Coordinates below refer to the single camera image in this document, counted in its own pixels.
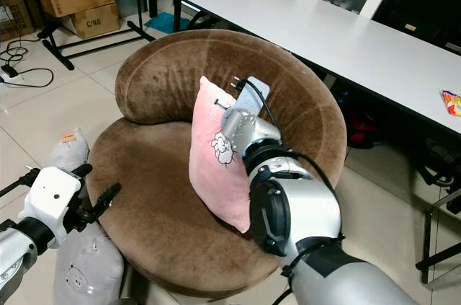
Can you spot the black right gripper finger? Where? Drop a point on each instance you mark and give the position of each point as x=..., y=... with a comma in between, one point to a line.
x=238, y=84
x=220, y=104

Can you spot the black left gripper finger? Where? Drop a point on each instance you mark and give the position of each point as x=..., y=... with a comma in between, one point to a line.
x=81, y=170
x=109, y=197

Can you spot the pink pillow with sheep print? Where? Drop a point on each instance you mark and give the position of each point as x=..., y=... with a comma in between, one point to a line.
x=212, y=175

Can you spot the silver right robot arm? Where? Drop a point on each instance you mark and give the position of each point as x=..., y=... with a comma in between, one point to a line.
x=302, y=211

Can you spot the round brown plush sofa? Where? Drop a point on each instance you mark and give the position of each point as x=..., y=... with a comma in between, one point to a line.
x=158, y=189

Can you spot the grey pillow with pig print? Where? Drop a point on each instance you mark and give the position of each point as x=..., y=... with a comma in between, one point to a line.
x=90, y=272

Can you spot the blue floor mat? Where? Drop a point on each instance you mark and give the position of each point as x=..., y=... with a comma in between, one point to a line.
x=164, y=22

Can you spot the long white table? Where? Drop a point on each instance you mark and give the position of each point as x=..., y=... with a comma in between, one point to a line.
x=317, y=31

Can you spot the black metal rack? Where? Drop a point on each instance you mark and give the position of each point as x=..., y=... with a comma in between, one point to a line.
x=97, y=45

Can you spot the red object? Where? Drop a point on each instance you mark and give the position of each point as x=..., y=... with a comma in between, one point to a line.
x=360, y=130

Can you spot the cardboard box marked C/NO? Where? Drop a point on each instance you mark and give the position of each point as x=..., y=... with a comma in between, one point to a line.
x=94, y=24

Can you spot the cardboard box with black print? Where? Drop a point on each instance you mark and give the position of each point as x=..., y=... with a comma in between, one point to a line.
x=14, y=9

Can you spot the orange snack packet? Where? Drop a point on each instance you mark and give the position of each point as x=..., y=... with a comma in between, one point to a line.
x=452, y=103

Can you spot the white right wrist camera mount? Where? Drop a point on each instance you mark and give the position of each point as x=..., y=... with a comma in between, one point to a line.
x=253, y=94

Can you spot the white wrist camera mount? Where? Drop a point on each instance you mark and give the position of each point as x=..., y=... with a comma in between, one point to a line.
x=253, y=94
x=52, y=200

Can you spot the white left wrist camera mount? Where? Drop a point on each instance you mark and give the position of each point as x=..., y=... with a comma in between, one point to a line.
x=52, y=200

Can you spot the black metal frame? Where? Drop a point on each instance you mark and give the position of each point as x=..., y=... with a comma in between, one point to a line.
x=426, y=240

